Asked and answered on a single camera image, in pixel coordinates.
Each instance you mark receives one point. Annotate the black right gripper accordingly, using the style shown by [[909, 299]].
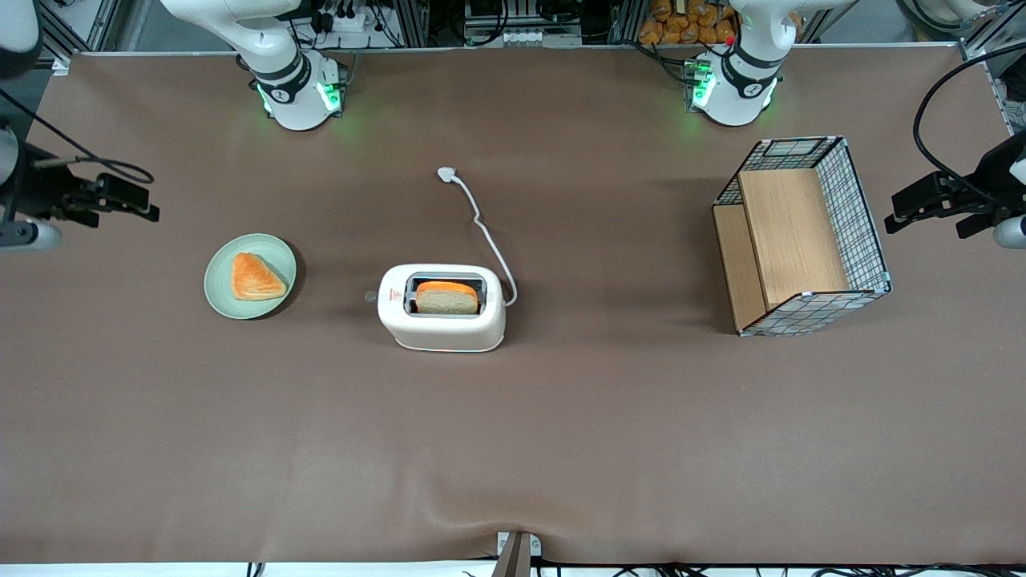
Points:
[[46, 195]]

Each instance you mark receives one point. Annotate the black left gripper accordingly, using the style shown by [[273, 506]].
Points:
[[987, 191]]

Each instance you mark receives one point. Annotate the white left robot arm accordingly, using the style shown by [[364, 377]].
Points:
[[741, 88]]

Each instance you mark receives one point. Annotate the white two-slot toaster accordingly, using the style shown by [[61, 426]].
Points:
[[441, 328]]

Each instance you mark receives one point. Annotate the pale green round plate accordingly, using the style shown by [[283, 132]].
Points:
[[220, 292]]

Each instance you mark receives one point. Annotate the wooden shelf insert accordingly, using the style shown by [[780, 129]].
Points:
[[789, 232]]

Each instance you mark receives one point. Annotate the orange triangular pastry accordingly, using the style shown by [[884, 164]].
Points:
[[255, 279]]

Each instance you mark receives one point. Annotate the white power strip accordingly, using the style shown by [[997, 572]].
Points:
[[345, 18]]

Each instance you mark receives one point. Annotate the bag of bread rolls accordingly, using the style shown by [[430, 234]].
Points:
[[681, 24]]

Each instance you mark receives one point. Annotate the bread slice with orange crust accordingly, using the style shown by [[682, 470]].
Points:
[[446, 300]]

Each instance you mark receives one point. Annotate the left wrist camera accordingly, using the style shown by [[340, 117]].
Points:
[[1011, 232]]

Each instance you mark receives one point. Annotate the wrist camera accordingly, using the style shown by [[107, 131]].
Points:
[[32, 235], [1011, 232]]

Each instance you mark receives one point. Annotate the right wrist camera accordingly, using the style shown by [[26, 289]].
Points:
[[32, 235]]

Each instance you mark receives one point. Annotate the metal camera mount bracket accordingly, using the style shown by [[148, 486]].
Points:
[[517, 553]]

